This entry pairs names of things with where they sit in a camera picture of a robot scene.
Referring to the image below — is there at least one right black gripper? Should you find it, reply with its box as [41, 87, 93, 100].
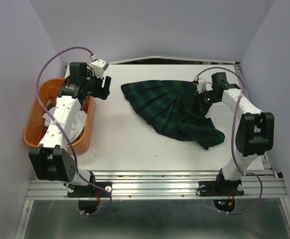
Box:
[191, 88, 219, 112]

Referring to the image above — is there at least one green plaid skirt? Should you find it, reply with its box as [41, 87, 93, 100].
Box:
[121, 80, 225, 150]

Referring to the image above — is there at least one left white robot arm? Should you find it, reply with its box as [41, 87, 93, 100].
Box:
[29, 59, 111, 196]

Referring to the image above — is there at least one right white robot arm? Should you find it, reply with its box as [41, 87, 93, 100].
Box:
[194, 72, 275, 194]

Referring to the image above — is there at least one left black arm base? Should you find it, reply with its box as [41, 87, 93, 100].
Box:
[67, 181, 112, 217]

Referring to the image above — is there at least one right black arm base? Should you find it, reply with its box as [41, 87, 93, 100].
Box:
[195, 180, 245, 214]

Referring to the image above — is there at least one white garment in bin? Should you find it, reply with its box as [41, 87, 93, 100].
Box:
[42, 107, 87, 143]

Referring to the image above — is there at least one red plaid skirt in bin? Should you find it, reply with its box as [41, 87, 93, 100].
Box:
[46, 98, 90, 135]

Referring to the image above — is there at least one orange plastic bin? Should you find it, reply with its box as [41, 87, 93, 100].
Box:
[23, 78, 96, 155]

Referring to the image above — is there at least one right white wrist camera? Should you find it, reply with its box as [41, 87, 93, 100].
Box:
[193, 76, 206, 94]

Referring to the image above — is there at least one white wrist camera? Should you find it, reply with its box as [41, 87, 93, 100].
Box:
[193, 76, 206, 94]
[89, 59, 108, 79]

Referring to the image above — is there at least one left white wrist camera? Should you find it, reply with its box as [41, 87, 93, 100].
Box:
[89, 59, 108, 79]

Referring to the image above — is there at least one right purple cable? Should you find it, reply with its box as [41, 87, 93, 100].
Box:
[194, 66, 264, 215]

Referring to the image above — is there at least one aluminium rail frame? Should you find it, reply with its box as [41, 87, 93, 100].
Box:
[14, 61, 290, 239]

